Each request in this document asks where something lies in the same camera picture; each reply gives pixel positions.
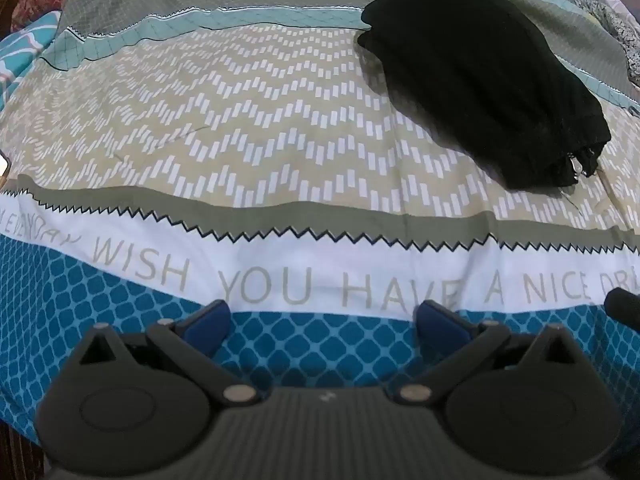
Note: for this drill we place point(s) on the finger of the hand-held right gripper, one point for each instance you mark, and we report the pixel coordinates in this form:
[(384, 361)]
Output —
[(622, 307)]

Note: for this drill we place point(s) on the patterned bed sheet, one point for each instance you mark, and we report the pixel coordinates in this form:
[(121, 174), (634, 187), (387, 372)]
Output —
[(250, 160)]

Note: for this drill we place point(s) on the black pants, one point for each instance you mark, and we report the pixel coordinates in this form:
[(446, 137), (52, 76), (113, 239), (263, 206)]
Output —
[(480, 75)]

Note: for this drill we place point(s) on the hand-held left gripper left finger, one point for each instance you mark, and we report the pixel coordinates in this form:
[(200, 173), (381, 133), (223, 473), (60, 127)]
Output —
[(209, 321)]

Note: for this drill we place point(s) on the smartphone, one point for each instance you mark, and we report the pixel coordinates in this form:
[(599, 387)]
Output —
[(4, 166)]

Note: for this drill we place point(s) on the teal wavy-print pillow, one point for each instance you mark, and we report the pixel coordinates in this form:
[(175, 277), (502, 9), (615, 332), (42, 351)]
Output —
[(20, 55)]

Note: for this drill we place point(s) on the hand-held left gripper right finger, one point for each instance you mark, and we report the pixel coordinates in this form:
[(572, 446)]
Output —
[(441, 324)]

